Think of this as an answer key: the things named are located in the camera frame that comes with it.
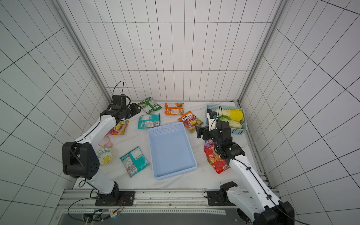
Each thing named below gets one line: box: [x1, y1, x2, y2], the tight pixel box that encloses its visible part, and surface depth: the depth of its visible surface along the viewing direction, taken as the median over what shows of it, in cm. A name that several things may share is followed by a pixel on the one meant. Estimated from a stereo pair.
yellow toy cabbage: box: [215, 108, 244, 122], surface depth 102 cm
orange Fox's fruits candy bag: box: [177, 110, 204, 134], surface depth 106 cm
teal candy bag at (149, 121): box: [137, 113, 161, 129], surface depth 106 cm
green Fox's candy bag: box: [137, 97, 163, 115], surface depth 117 cm
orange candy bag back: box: [164, 102, 185, 115], surface depth 113 cm
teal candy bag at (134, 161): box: [119, 145, 151, 179], surface depth 87 cm
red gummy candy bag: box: [203, 145, 231, 175], surface depth 83 cm
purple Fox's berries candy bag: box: [203, 139, 216, 150], surface depth 94 cm
